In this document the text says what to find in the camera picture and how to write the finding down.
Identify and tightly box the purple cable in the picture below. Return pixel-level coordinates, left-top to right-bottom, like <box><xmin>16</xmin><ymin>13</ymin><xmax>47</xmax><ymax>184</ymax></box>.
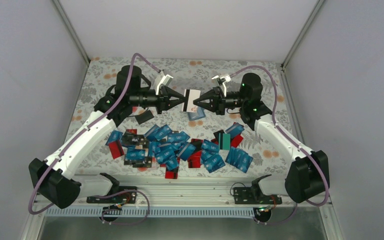
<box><xmin>228</xmin><ymin>65</ymin><xmax>331</xmax><ymax>208</ymax></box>
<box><xmin>28</xmin><ymin>52</ymin><xmax>165</xmax><ymax>216</ymax></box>

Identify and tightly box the floral patterned table mat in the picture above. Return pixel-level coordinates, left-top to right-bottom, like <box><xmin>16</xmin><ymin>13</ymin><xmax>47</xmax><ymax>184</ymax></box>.
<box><xmin>68</xmin><ymin>57</ymin><xmax>292</xmax><ymax>180</ymax></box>

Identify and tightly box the red card front centre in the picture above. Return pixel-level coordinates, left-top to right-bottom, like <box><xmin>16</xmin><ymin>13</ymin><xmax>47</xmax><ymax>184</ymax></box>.
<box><xmin>164</xmin><ymin>167</ymin><xmax>179</xmax><ymax>179</ymax></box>

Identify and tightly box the red card left side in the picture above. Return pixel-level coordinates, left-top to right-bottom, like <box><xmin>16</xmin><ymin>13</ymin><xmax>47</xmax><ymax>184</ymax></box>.
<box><xmin>107</xmin><ymin>140</ymin><xmax>125</xmax><ymax>160</ymax></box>

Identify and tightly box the black visa card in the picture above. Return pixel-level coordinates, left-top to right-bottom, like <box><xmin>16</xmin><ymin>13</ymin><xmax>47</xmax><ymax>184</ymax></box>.
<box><xmin>120</xmin><ymin>132</ymin><xmax>149</xmax><ymax>149</ymax></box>

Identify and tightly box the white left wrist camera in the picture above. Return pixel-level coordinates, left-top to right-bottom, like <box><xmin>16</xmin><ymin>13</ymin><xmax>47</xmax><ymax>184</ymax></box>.
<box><xmin>153</xmin><ymin>70</ymin><xmax>174</xmax><ymax>96</ymax></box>

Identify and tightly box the teal black stripe card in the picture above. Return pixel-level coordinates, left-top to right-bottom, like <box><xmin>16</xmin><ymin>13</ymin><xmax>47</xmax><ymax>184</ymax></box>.
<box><xmin>217</xmin><ymin>132</ymin><xmax>231</xmax><ymax>151</ymax></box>

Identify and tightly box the red card right side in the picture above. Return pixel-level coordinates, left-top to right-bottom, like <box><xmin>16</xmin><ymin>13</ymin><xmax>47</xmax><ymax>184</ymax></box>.
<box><xmin>230</xmin><ymin>134</ymin><xmax>244</xmax><ymax>148</ymax></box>

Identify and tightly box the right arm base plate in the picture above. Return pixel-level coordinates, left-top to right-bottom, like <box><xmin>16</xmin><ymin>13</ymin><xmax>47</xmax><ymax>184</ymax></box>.
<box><xmin>232</xmin><ymin>186</ymin><xmax>283</xmax><ymax>205</ymax></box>

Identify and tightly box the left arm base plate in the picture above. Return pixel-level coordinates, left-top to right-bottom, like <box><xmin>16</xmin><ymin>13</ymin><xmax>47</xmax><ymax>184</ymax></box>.
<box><xmin>86</xmin><ymin>186</ymin><xmax>138</xmax><ymax>205</ymax></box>

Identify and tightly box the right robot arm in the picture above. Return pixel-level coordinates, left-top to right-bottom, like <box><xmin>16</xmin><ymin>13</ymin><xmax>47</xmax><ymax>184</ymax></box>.
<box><xmin>193</xmin><ymin>73</ymin><xmax>330</xmax><ymax>205</ymax></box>

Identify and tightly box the blue leather card holder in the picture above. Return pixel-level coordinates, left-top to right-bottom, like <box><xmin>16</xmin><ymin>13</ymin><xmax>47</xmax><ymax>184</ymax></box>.
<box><xmin>187</xmin><ymin>107</ymin><xmax>206</xmax><ymax>121</ymax></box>

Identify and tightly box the blue cards right stack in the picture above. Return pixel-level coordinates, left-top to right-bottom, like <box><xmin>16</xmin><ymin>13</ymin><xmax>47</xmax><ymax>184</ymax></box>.
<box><xmin>225</xmin><ymin>147</ymin><xmax>254</xmax><ymax>173</ymax></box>

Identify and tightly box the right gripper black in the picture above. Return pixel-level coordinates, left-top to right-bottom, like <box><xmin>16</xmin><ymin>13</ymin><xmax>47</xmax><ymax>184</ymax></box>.
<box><xmin>192</xmin><ymin>87</ymin><xmax>247</xmax><ymax>116</ymax></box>

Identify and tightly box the aluminium rail frame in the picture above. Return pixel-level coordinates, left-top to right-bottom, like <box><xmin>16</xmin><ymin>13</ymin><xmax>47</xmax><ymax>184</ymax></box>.
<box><xmin>34</xmin><ymin>175</ymin><xmax>332</xmax><ymax>208</ymax></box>

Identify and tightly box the blue card far left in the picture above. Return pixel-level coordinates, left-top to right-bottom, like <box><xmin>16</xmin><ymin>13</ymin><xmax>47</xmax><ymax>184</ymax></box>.
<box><xmin>105</xmin><ymin>130</ymin><xmax>123</xmax><ymax>146</ymax></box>

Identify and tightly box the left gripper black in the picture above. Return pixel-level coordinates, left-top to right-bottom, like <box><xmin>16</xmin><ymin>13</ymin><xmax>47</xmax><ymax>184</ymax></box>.
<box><xmin>129</xmin><ymin>87</ymin><xmax>186</xmax><ymax>115</ymax></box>

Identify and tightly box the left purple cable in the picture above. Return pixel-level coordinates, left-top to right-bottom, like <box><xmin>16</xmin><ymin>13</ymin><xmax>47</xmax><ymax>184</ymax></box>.
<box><xmin>28</xmin><ymin>52</ymin><xmax>165</xmax><ymax>216</ymax></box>

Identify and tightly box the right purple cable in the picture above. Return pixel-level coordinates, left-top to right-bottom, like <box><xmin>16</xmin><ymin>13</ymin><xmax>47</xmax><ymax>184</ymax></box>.
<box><xmin>228</xmin><ymin>65</ymin><xmax>331</xmax><ymax>208</ymax></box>

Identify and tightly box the red card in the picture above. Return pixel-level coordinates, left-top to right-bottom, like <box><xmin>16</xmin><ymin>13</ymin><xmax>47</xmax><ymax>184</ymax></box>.
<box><xmin>107</xmin><ymin>140</ymin><xmax>125</xmax><ymax>160</ymax></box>
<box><xmin>230</xmin><ymin>134</ymin><xmax>244</xmax><ymax>148</ymax></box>
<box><xmin>164</xmin><ymin>167</ymin><xmax>179</xmax><ymax>179</ymax></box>

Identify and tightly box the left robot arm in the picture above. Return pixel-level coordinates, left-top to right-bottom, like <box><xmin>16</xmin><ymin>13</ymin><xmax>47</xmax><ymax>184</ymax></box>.
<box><xmin>28</xmin><ymin>65</ymin><xmax>185</xmax><ymax>209</ymax></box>

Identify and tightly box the grey perforated cable duct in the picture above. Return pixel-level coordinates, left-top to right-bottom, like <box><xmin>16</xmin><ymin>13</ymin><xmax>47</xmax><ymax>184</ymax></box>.
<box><xmin>45</xmin><ymin>206</ymin><xmax>254</xmax><ymax>219</ymax></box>

